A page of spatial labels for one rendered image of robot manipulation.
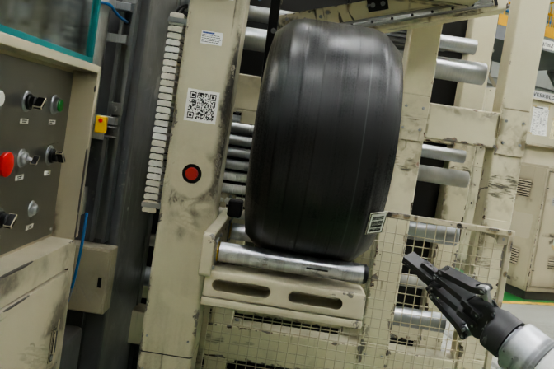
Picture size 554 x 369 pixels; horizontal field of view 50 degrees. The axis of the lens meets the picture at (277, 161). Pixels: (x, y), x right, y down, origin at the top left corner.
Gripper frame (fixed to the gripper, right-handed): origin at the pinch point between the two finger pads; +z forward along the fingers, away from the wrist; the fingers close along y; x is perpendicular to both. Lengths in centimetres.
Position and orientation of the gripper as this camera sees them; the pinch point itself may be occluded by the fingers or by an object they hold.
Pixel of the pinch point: (420, 268)
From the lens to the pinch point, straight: 116.8
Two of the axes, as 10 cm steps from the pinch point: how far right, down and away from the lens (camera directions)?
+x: 7.9, -2.5, 5.6
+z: -6.0, -5.0, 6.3
